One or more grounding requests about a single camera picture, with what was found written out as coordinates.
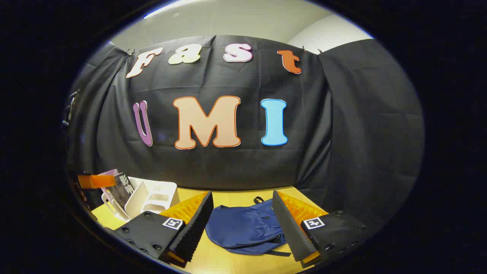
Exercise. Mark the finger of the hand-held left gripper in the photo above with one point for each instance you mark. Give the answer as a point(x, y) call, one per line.
point(99, 181)

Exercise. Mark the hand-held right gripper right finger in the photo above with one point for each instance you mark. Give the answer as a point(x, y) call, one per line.
point(291, 232)

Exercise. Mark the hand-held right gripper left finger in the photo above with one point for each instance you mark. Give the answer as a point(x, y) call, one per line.
point(196, 232)

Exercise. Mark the blue schoolbag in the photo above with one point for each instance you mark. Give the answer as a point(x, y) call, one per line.
point(243, 228)

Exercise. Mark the white bookshelf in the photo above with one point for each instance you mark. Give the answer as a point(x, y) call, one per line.
point(152, 198)

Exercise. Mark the black backdrop cloth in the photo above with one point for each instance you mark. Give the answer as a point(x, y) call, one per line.
point(228, 163)

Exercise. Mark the metal backdrop stand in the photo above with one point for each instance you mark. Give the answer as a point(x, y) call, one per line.
point(70, 108)

